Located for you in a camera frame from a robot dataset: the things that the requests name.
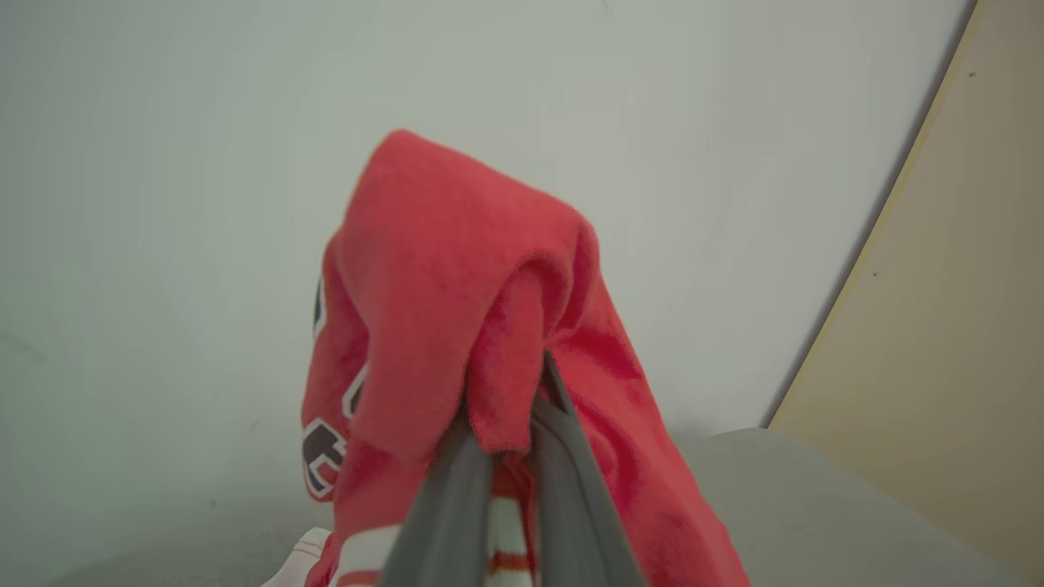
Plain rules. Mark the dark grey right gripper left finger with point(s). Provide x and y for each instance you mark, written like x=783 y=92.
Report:
x=449 y=522

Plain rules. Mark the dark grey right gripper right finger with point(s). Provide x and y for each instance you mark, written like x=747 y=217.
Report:
x=571 y=505

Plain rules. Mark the red basketball jersey black numbers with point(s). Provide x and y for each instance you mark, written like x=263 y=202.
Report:
x=440 y=269

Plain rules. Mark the beige wooden panel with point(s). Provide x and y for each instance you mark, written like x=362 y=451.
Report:
x=962 y=326

